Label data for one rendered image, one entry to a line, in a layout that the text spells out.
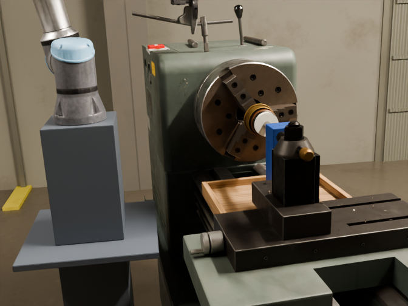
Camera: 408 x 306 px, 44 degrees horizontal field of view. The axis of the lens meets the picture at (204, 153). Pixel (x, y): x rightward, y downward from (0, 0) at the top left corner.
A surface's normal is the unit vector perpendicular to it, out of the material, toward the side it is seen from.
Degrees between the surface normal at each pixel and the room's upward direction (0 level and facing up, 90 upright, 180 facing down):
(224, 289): 0
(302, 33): 90
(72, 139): 90
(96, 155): 90
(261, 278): 0
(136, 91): 90
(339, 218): 0
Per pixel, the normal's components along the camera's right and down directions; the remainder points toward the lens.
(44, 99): 0.12, 0.28
